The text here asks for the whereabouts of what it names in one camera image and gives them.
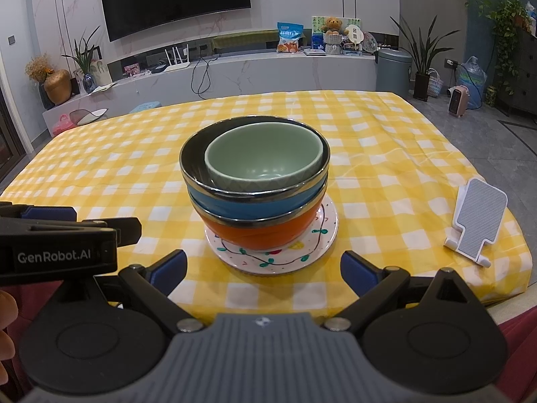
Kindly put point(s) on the pink photo card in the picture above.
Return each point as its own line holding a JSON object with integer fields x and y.
{"x": 132, "y": 69}

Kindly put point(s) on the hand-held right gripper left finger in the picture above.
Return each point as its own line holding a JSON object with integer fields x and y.
{"x": 171, "y": 270}

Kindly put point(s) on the plant in blue glass vase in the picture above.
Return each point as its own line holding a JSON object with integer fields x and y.
{"x": 88, "y": 79}

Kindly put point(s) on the blue water jug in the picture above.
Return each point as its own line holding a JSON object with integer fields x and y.
{"x": 472, "y": 79}

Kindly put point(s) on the white marble television console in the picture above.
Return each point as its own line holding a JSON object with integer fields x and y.
{"x": 260, "y": 75}

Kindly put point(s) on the orange steel bowl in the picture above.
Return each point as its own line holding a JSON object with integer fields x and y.
{"x": 260, "y": 233}

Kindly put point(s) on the yellow checked tablecloth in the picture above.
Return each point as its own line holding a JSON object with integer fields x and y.
{"x": 105, "y": 168}

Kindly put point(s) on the person's left hand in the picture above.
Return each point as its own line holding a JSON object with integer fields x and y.
{"x": 8, "y": 310}

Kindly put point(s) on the green ceramic bowl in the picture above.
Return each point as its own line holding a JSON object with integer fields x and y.
{"x": 260, "y": 155}

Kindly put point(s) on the round patterned hand fan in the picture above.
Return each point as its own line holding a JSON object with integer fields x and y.
{"x": 371, "y": 42}

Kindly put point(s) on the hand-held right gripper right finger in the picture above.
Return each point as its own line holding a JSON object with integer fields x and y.
{"x": 358, "y": 273}

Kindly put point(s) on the potted long-leaf plant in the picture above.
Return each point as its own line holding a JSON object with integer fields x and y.
{"x": 421, "y": 58}

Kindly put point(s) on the blue steel bowl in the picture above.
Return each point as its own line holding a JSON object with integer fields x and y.
{"x": 251, "y": 208}

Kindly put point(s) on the white router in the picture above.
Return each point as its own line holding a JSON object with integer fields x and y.
{"x": 176, "y": 67}

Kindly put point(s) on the white painted plate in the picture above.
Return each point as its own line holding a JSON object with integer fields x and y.
{"x": 277, "y": 260}

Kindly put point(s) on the small white baby seat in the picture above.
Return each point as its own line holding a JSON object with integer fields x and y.
{"x": 88, "y": 116}

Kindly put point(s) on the light blue plastic stool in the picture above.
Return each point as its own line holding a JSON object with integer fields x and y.
{"x": 144, "y": 107}

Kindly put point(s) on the black wall television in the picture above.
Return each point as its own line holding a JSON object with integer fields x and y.
{"x": 176, "y": 0}

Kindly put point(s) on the gold vase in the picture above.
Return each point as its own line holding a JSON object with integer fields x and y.
{"x": 58, "y": 88}

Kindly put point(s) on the dark grey cabinet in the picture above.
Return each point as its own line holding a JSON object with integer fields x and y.
{"x": 522, "y": 75}

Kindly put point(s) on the white phone stand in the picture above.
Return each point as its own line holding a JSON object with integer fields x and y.
{"x": 478, "y": 214}

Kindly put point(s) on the green ivy plant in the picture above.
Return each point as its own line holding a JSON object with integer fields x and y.
{"x": 507, "y": 21}

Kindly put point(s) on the dried flowers in dark vase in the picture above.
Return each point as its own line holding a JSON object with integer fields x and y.
{"x": 38, "y": 67}

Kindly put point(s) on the pink space heater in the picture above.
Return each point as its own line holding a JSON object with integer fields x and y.
{"x": 458, "y": 100}

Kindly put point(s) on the blue packet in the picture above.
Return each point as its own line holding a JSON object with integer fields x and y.
{"x": 318, "y": 42}

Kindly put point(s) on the wall socket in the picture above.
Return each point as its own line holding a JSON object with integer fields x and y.
{"x": 450, "y": 63}

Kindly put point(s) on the grey trash can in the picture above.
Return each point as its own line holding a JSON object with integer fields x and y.
{"x": 394, "y": 71}

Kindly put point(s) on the blue snack bag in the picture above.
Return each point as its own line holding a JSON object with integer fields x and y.
{"x": 289, "y": 37}

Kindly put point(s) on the person's red clothing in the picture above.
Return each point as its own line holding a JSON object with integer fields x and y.
{"x": 520, "y": 344}

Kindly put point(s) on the brown teddy bear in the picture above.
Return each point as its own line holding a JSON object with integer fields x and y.
{"x": 332, "y": 29}

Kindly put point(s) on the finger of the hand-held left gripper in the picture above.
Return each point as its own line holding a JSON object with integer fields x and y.
{"x": 48, "y": 213}
{"x": 128, "y": 230}

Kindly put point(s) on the white woven basket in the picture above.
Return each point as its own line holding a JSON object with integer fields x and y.
{"x": 435, "y": 86}

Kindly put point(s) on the pink plastic box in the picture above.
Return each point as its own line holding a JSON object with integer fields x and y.
{"x": 63, "y": 126}

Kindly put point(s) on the green picture board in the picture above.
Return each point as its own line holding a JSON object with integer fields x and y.
{"x": 316, "y": 23}

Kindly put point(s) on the white paddle sign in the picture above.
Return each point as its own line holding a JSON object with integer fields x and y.
{"x": 353, "y": 31}

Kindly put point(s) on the open book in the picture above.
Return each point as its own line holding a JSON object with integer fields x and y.
{"x": 103, "y": 88}

